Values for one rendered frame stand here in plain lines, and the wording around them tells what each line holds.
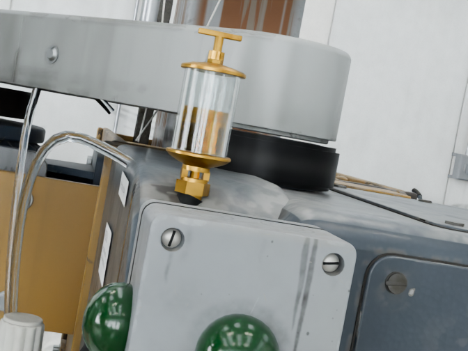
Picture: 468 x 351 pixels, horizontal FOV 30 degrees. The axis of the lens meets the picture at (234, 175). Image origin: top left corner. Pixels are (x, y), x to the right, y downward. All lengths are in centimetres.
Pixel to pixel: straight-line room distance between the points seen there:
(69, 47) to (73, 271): 22
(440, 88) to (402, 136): 41
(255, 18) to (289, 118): 39
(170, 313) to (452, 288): 14
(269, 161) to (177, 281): 18
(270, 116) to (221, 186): 8
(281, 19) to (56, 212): 30
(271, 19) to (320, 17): 490
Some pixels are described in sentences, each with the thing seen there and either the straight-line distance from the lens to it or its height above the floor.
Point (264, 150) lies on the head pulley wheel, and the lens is 47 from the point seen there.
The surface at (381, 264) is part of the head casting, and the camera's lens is 37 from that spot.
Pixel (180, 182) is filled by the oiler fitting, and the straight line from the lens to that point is 38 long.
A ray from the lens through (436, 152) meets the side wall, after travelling 603.
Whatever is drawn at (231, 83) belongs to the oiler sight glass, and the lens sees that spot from 37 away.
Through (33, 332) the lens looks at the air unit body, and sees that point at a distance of 57.
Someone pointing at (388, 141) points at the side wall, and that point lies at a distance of 589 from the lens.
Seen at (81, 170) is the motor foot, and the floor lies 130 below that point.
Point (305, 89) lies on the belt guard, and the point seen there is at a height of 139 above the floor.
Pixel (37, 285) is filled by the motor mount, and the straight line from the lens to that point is 74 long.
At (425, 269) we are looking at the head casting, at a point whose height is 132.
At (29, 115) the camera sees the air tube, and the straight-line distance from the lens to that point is 62.
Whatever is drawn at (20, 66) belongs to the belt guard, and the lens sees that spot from 62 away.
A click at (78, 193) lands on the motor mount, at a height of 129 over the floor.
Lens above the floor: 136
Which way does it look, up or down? 3 degrees down
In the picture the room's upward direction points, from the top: 10 degrees clockwise
